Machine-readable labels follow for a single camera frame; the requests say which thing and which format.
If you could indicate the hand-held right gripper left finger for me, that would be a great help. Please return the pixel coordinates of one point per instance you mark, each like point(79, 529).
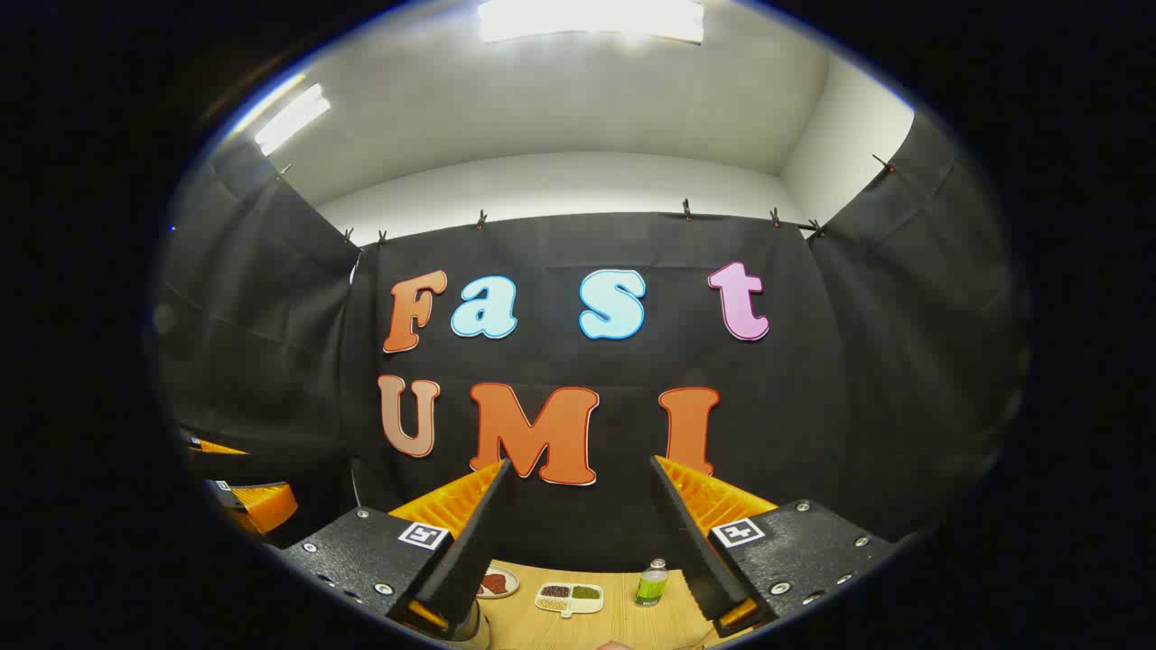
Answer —
point(479, 542)

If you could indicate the round white plate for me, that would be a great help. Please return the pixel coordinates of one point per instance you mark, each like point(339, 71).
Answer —
point(498, 584)

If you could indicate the green label drink bottle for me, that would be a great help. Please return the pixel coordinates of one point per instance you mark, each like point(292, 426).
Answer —
point(650, 585)

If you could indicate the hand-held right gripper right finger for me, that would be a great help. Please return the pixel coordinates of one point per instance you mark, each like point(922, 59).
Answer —
point(691, 542)

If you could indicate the black backdrop cloth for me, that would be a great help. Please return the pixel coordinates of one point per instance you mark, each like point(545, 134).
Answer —
point(632, 433)

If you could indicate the white divided bean dish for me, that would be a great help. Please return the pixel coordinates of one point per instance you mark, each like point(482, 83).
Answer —
point(569, 598)

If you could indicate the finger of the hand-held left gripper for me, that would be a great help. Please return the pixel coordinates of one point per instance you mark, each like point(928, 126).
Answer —
point(262, 506)
point(217, 445)

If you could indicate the narrow ceiling light strip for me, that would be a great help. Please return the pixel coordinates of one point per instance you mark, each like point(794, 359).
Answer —
point(291, 119)

